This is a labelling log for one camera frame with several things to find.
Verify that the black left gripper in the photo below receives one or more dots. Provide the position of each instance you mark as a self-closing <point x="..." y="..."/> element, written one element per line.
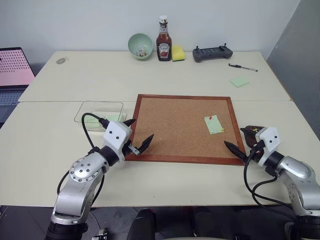
<point x="128" y="148"/>

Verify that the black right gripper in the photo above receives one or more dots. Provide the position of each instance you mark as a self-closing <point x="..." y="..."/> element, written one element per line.
<point x="251" y="137"/>

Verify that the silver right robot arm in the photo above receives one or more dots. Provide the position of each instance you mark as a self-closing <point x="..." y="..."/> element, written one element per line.
<point x="297" y="172"/>

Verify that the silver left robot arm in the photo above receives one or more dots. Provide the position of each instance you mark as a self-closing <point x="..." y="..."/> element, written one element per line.
<point x="82" y="175"/>

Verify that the pinned green paper note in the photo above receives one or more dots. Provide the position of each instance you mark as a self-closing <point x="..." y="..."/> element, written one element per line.
<point x="214" y="126"/>

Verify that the wood-framed cork board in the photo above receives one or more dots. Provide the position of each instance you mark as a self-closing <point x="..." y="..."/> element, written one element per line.
<point x="175" y="125"/>

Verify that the green sticky note pad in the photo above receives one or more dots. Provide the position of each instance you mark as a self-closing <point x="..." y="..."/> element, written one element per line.
<point x="240" y="82"/>

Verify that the clear plastic tray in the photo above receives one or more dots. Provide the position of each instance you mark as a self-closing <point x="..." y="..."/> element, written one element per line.
<point x="100" y="107"/>

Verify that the black pen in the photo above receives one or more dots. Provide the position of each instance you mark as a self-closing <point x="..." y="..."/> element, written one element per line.
<point x="242" y="67"/>

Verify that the dark rounded shape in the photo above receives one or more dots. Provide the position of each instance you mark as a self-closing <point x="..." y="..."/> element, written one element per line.
<point x="142" y="225"/>
<point x="207" y="221"/>

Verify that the green bowl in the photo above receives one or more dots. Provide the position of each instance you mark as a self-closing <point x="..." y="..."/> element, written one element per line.
<point x="140" y="46"/>

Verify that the yellow sponge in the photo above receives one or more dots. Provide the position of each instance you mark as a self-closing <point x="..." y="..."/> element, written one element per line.
<point x="178" y="53"/>

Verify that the ketchup bottle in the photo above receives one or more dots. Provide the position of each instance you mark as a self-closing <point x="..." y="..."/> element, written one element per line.
<point x="164" y="47"/>

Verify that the dark grey remote controller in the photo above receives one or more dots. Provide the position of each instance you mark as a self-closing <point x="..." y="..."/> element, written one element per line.
<point x="212" y="53"/>

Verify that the small grey oval object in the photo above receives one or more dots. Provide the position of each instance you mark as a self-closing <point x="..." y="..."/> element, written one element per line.
<point x="61" y="60"/>

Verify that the laptop with pink screen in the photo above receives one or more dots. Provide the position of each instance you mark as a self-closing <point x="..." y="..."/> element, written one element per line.
<point x="12" y="70"/>

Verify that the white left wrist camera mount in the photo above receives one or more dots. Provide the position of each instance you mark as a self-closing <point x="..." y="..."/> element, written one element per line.
<point x="115" y="132"/>

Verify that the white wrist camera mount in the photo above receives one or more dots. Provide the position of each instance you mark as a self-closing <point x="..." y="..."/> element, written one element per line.
<point x="115" y="132"/>
<point x="269" y="140"/>

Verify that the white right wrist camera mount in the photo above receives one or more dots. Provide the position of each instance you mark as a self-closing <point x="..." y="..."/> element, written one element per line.
<point x="269" y="140"/>

